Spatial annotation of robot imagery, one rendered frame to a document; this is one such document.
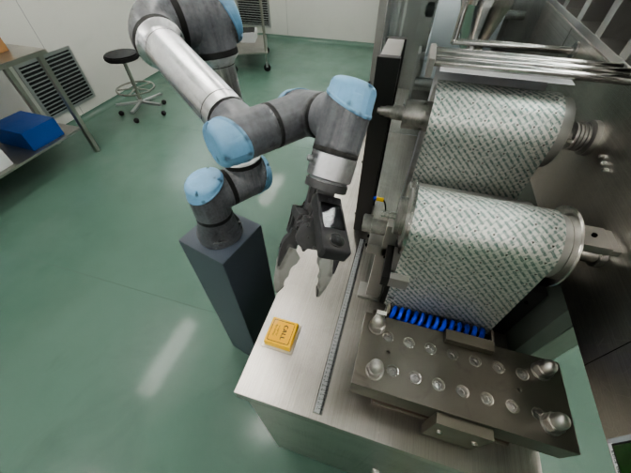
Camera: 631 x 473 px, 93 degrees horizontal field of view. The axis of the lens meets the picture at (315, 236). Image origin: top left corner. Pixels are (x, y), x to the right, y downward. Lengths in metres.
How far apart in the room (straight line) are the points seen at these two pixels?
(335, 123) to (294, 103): 0.10
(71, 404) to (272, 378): 1.43
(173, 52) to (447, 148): 0.56
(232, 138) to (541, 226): 0.51
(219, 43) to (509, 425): 0.97
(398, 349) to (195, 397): 1.30
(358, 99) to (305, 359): 0.60
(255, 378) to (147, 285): 1.55
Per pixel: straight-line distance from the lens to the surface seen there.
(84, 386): 2.09
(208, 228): 0.99
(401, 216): 0.57
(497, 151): 0.74
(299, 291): 0.89
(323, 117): 0.48
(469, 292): 0.67
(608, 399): 0.66
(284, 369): 0.80
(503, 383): 0.75
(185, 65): 0.62
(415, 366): 0.69
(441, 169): 0.75
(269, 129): 0.50
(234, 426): 1.72
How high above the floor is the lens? 1.66
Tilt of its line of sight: 48 degrees down
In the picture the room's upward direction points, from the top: straight up
